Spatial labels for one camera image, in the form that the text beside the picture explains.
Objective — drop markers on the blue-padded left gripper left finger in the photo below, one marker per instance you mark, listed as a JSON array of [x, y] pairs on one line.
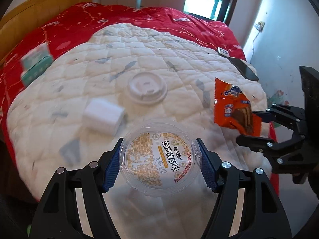
[[57, 214]]

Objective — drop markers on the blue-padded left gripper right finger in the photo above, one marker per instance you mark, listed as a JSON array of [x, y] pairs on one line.
[[263, 215]]

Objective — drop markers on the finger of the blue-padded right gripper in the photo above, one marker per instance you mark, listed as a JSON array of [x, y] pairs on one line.
[[266, 116], [256, 144]]

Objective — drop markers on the orange snack wrapper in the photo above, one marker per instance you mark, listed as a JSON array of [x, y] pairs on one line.
[[232, 110]]

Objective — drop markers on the white styrofoam block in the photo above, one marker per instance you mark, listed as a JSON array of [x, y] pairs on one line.
[[103, 116]]

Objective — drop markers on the clear round dessert container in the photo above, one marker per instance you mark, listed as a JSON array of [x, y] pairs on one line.
[[159, 157]]

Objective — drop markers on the white cup lid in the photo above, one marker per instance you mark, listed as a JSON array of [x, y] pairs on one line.
[[146, 88]]

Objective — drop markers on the black smartphone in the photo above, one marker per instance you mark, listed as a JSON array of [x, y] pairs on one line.
[[243, 69]]

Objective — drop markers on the white charger box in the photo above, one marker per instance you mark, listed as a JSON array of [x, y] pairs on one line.
[[222, 52]]

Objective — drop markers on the white quilted blanket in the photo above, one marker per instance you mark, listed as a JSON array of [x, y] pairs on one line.
[[139, 99]]

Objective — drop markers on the teal tissue pack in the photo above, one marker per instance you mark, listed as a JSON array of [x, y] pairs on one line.
[[28, 76]]

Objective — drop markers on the white pink tissue pack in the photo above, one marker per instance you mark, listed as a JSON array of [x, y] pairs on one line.
[[34, 56]]

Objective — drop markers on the red patterned bed cover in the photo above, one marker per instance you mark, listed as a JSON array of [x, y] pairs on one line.
[[112, 27]]

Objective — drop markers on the wooden headboard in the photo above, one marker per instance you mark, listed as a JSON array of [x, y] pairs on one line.
[[26, 17]]

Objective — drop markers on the wall power socket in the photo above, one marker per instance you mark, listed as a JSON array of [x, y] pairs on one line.
[[259, 26]]

